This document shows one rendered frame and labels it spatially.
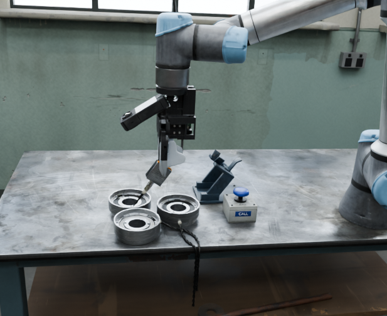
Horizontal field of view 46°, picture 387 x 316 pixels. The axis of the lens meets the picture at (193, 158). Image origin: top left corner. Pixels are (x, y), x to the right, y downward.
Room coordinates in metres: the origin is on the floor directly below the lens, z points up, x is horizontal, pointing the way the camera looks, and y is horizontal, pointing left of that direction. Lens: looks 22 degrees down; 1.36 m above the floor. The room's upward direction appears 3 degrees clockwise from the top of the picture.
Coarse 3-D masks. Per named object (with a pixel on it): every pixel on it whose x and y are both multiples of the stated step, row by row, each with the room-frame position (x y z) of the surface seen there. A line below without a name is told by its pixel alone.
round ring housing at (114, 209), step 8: (112, 192) 1.02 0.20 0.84; (120, 192) 1.04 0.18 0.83; (128, 192) 1.05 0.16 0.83; (136, 192) 1.05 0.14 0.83; (112, 200) 1.01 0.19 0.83; (120, 200) 1.01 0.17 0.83; (128, 200) 1.02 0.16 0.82; (136, 200) 1.02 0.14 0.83; (112, 208) 0.97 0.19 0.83; (120, 208) 0.95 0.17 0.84; (128, 208) 0.95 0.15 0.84; (144, 208) 0.97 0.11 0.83
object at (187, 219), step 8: (160, 200) 1.00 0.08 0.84; (184, 200) 1.03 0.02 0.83; (192, 200) 1.02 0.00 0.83; (160, 208) 0.96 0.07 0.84; (168, 208) 0.98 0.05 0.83; (176, 208) 1.01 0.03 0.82; (184, 208) 1.00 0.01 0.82; (160, 216) 0.95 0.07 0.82; (168, 216) 0.94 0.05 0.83; (176, 216) 0.93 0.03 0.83; (184, 216) 0.94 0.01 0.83; (192, 216) 0.95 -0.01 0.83; (176, 224) 0.94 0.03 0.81; (184, 224) 0.95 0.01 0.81
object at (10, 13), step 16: (96, 0) 2.57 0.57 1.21; (176, 0) 2.65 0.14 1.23; (0, 16) 2.36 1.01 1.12; (16, 16) 2.37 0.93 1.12; (32, 16) 2.38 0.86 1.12; (48, 16) 2.40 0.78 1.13; (64, 16) 2.41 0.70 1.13; (80, 16) 2.43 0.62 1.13; (96, 16) 2.44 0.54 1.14; (112, 16) 2.46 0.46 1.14; (128, 16) 2.47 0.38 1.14; (144, 16) 2.50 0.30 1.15; (192, 16) 2.63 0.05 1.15; (208, 16) 2.68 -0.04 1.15; (224, 16) 2.70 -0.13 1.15; (384, 32) 2.78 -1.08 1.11
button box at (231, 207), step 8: (224, 200) 1.03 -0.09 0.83; (232, 200) 1.01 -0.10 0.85; (240, 200) 1.01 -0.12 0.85; (248, 200) 1.02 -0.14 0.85; (224, 208) 1.03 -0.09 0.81; (232, 208) 0.98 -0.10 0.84; (240, 208) 0.98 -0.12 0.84; (248, 208) 0.99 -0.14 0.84; (256, 208) 0.99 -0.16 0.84; (232, 216) 0.98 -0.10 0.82; (240, 216) 0.98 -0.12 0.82; (248, 216) 0.99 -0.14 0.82; (256, 216) 0.99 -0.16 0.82
